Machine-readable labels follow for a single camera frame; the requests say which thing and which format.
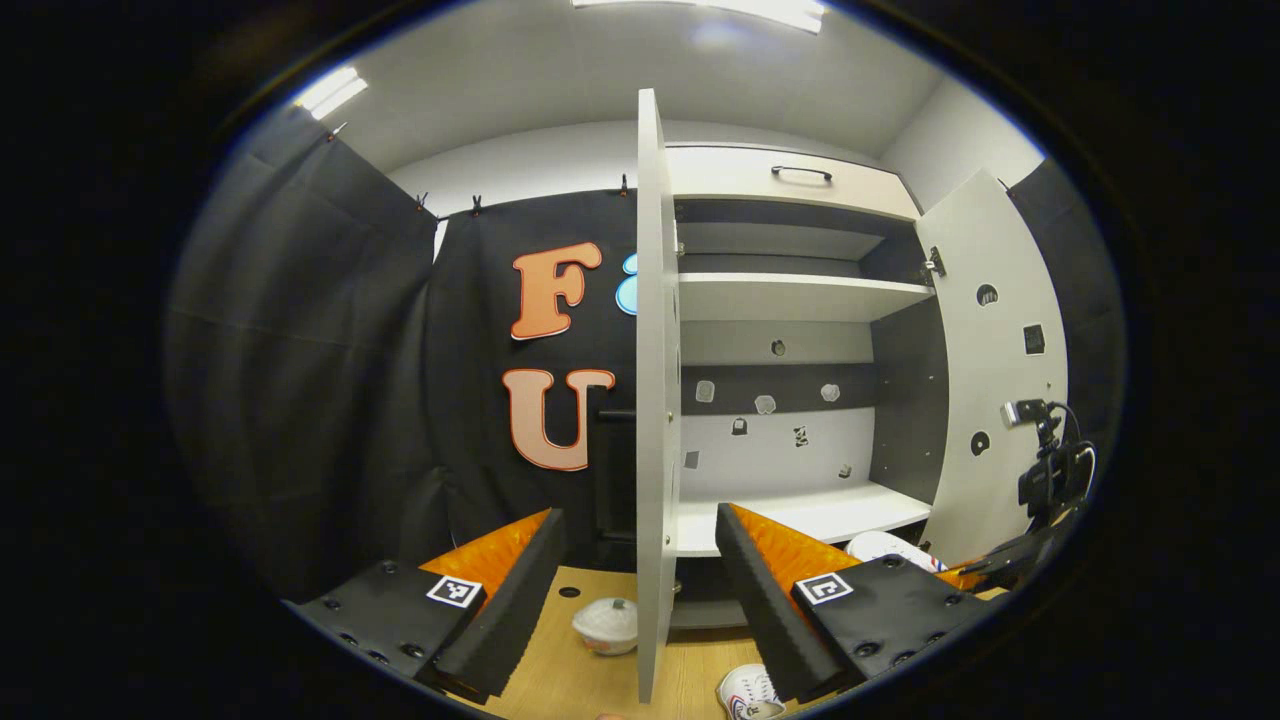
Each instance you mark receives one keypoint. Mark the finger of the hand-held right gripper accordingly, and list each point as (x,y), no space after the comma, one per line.
(1030,555)

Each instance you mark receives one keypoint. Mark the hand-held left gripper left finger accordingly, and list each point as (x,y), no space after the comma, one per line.
(510,605)

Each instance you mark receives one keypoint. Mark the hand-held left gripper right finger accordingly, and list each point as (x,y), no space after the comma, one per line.
(765,610)

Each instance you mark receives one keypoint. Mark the white sneaker shoe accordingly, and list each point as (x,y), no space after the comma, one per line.
(750,690)
(880,545)

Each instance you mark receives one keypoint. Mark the white shoe cabinet door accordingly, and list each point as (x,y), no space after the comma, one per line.
(657,400)
(1000,380)

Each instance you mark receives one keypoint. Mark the white shoe cabinet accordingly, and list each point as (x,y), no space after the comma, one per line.
(905,400)

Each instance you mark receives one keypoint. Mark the metal door hinge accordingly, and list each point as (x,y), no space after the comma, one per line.
(935,263)

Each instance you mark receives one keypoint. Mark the white cabinet shelf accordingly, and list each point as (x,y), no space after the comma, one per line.
(780,298)

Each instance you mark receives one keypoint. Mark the cream cabinet drawer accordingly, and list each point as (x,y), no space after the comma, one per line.
(720,175)

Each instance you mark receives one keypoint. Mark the white lidded bowl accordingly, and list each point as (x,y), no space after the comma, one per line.
(605,625)

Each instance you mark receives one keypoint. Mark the rectangular ceiling light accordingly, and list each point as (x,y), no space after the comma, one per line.
(720,10)
(330,92)

